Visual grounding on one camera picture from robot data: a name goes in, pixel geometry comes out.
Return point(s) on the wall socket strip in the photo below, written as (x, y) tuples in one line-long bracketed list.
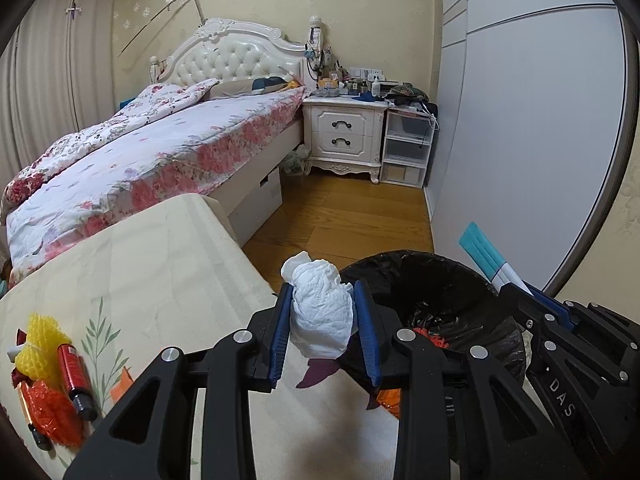
[(365, 71)]

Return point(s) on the white wardrobe door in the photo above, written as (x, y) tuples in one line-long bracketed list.
[(525, 110)]

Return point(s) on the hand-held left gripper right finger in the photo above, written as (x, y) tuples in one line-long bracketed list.
[(367, 342)]

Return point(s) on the nightstand clutter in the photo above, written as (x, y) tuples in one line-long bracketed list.
[(340, 87)]

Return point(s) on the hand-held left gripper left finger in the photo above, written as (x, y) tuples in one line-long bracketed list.
[(280, 332)]

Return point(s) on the red mesh net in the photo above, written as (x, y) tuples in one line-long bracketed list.
[(432, 339)]

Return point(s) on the orange foam net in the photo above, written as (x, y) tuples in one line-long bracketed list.
[(52, 410)]

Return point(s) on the white under-bed box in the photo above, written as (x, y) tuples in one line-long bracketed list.
[(257, 200)]

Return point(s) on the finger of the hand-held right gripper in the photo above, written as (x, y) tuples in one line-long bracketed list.
[(525, 310), (550, 305)]

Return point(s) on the white tufted bed frame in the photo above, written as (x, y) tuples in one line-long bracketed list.
[(225, 55)]

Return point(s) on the clear plastic drawer unit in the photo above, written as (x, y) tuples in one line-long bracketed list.
[(402, 150)]

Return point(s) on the thin metal rod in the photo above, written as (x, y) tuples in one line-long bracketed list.
[(165, 15)]

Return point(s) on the beige curtain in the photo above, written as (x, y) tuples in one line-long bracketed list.
[(45, 70)]

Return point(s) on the dark bag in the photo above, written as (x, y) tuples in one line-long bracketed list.
[(407, 94)]

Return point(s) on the trash bin with black bag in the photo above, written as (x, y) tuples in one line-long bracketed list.
[(430, 280)]

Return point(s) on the yellow foam net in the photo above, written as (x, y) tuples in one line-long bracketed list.
[(40, 347)]

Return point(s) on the leaf printed tablecloth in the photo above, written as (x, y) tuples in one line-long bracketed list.
[(175, 285)]

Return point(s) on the red tube with black cap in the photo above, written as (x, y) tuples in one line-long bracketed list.
[(72, 375), (41, 441)]

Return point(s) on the floral quilt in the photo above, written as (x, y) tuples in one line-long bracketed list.
[(125, 120)]

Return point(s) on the beige pillow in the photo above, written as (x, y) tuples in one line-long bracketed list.
[(235, 87)]

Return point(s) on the green plastic bag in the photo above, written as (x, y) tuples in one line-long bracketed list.
[(295, 160)]

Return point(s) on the white tissue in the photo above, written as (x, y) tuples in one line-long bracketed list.
[(320, 310)]

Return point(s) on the teal and white packet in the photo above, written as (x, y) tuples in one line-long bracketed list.
[(480, 245)]

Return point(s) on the floral bed sheet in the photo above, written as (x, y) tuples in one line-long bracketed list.
[(165, 150)]

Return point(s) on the white nightstand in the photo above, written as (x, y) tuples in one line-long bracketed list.
[(342, 132)]

